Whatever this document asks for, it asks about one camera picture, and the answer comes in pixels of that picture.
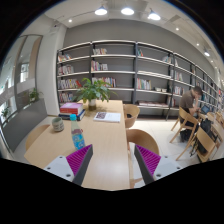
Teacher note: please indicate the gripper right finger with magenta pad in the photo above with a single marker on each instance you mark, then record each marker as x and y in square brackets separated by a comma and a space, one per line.
[152, 166]

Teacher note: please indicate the wooden chair far right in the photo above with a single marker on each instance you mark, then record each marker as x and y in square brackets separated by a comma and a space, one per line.
[131, 113]

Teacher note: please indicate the wooden chair near left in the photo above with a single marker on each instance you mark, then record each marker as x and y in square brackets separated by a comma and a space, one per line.
[34, 134]

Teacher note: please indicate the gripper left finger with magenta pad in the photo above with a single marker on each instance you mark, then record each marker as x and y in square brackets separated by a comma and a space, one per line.
[73, 167]

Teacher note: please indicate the green ceramic cup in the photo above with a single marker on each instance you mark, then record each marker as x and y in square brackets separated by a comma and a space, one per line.
[58, 124]

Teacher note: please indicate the white open booklet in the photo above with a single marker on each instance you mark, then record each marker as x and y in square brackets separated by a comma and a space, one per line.
[108, 117]

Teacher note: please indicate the seated person in brown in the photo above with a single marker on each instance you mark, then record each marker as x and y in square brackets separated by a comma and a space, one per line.
[189, 103]

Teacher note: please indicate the laptop on far table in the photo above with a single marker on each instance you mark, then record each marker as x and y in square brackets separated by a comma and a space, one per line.
[205, 109]

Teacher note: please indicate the large grey bookshelf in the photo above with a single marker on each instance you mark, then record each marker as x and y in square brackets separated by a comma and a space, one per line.
[149, 76]

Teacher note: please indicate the small plant by window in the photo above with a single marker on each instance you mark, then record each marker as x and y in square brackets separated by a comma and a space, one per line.
[34, 95]

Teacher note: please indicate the wooden folding chair under person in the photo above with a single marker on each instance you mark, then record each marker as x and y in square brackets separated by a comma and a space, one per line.
[188, 124]

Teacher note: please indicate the red book on stack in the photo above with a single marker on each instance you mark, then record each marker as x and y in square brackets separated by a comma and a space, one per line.
[72, 108]

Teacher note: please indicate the clear bottle with blue cap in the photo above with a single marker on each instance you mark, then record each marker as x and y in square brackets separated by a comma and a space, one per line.
[76, 133]

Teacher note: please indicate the wooden chair near right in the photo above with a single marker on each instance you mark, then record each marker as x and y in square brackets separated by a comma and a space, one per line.
[141, 138]

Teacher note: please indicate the wooden folding chair foreground right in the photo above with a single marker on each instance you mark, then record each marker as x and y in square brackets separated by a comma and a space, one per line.
[202, 138]

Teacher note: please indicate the potted green plant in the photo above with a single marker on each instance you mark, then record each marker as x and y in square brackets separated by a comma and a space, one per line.
[90, 92]

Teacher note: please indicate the dark blue bottom book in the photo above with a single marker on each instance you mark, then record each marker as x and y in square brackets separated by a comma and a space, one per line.
[66, 116]

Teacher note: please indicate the black backpack on chair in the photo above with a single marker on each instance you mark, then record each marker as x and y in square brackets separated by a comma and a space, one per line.
[206, 125]

